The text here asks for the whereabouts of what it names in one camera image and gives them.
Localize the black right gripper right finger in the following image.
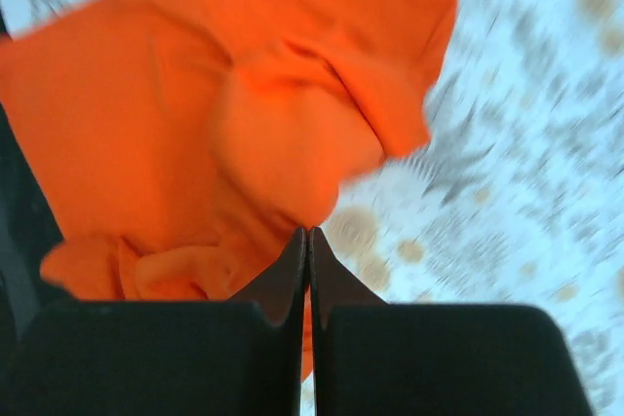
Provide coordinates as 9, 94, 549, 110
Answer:
309, 228, 591, 415

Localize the floral patterned table mat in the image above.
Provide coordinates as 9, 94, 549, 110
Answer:
1, 0, 623, 415

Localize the orange t shirt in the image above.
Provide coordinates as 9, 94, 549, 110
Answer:
1, 0, 457, 300

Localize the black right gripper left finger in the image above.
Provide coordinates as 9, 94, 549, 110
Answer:
1, 229, 306, 415

